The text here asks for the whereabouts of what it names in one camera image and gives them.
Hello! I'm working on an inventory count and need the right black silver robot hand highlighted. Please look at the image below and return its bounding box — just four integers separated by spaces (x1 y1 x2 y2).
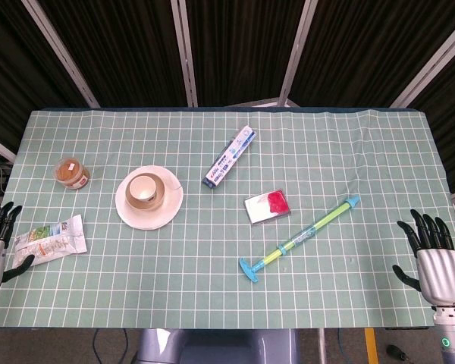
392 209 455 306

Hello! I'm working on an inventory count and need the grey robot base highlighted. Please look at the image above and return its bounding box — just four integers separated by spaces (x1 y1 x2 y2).
136 328 300 364

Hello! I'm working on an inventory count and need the white green snack packet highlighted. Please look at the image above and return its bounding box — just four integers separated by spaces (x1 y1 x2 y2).
11 214 88 268

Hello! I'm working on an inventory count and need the yellow floor tape strip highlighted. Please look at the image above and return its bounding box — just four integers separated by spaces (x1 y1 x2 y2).
364 328 378 364

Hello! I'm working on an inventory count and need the brown lidded glass jar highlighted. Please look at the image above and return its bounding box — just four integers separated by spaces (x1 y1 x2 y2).
53 157 90 190

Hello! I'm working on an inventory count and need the green blue toy water pump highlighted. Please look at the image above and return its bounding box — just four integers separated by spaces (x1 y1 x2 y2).
238 195 361 284

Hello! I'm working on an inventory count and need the white paper plate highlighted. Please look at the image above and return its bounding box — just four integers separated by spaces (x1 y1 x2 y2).
115 165 184 231

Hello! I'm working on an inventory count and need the beige bowl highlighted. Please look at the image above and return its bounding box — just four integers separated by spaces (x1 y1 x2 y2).
125 171 168 211

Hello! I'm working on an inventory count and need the red white flat case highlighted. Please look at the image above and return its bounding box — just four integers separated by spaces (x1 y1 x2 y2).
243 188 291 225

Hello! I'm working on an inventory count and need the green white grid tablecloth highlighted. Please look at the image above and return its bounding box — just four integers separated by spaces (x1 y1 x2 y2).
0 108 455 329

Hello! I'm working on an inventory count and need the blue white toothpaste box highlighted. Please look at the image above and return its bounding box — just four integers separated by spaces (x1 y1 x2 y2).
201 126 258 188

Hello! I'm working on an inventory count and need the black floor cable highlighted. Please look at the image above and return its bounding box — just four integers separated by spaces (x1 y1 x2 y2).
121 328 138 364

